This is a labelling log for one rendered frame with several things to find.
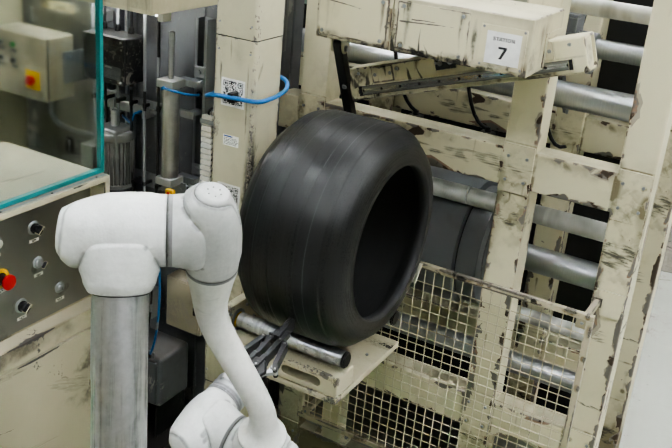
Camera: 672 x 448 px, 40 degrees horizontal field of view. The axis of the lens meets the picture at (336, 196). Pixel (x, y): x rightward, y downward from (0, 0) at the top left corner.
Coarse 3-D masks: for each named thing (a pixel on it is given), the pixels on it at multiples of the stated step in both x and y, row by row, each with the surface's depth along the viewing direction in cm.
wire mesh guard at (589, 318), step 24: (432, 264) 271; (432, 288) 272; (504, 288) 260; (456, 312) 271; (552, 312) 255; (576, 312) 251; (528, 336) 261; (432, 360) 280; (480, 360) 271; (408, 384) 287; (504, 384) 270; (528, 384) 265; (576, 384) 257; (384, 408) 295
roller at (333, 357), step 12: (240, 312) 251; (240, 324) 249; (252, 324) 247; (264, 324) 246; (300, 336) 241; (300, 348) 240; (312, 348) 238; (324, 348) 237; (336, 348) 237; (324, 360) 238; (336, 360) 235; (348, 360) 237
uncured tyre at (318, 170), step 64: (320, 128) 227; (384, 128) 228; (256, 192) 221; (320, 192) 214; (384, 192) 266; (256, 256) 221; (320, 256) 213; (384, 256) 266; (320, 320) 221; (384, 320) 246
